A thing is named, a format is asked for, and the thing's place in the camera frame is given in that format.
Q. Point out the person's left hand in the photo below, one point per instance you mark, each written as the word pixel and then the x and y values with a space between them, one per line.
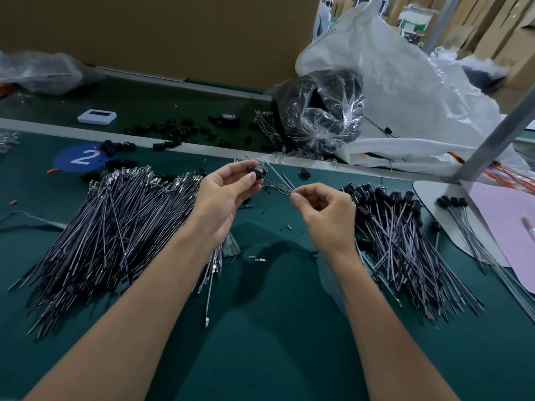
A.
pixel 219 206

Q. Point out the person's right hand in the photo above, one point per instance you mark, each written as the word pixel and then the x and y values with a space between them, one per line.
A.
pixel 328 223

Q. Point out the black plastic caps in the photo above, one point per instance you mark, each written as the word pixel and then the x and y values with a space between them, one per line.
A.
pixel 171 139

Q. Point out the person's left forearm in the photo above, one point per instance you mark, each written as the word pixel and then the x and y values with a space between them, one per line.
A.
pixel 121 334

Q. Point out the person's right forearm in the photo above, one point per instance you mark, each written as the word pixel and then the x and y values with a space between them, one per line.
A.
pixel 397 340

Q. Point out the small clear plastic piece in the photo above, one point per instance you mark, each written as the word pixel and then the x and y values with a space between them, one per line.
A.
pixel 232 244

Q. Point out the clear bag with black contents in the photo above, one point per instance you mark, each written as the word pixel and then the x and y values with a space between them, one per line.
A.
pixel 322 111

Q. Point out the blue round number sticker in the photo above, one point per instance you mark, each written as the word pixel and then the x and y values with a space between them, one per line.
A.
pixel 81 158

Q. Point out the small white timer device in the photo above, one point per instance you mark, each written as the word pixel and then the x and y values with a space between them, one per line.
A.
pixel 97 117

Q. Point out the large white plastic sack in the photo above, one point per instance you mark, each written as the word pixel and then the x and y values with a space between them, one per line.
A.
pixel 414 87

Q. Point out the brown cardboard panel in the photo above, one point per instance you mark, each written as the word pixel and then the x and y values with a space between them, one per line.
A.
pixel 167 33

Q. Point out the pink paper sheet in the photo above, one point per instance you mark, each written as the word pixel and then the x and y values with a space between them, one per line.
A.
pixel 508 231

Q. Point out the clear plastic strip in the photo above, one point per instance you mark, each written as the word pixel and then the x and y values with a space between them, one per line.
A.
pixel 32 220

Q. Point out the white pen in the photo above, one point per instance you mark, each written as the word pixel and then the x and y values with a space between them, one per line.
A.
pixel 529 228

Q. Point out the crumpled clear plastic bag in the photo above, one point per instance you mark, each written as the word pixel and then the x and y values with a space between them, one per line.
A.
pixel 38 72

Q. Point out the stack of cardboard boxes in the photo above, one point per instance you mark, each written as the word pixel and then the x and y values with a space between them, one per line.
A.
pixel 511 33

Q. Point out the grey metal frame post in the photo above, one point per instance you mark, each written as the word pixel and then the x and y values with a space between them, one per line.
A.
pixel 500 133
pixel 443 22

